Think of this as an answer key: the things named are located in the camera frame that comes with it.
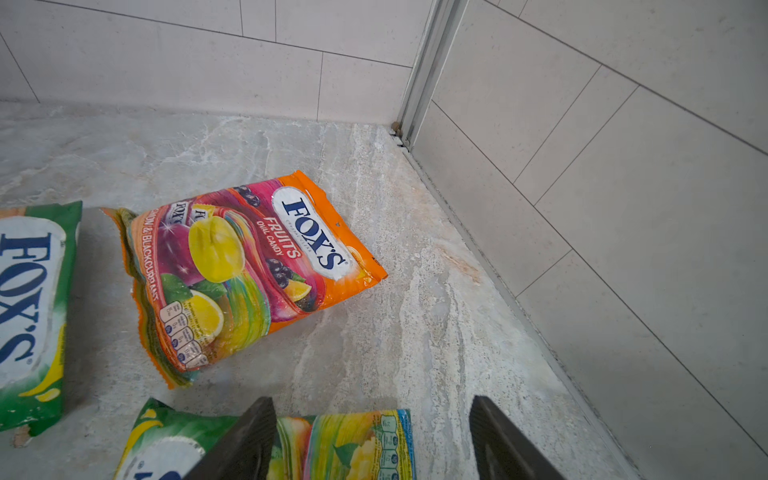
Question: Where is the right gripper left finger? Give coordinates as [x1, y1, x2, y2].
[183, 397, 277, 480]

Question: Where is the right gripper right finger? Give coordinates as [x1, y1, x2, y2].
[469, 395, 565, 480]

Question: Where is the orange pink Fox's candy bag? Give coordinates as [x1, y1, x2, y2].
[109, 172, 387, 388]

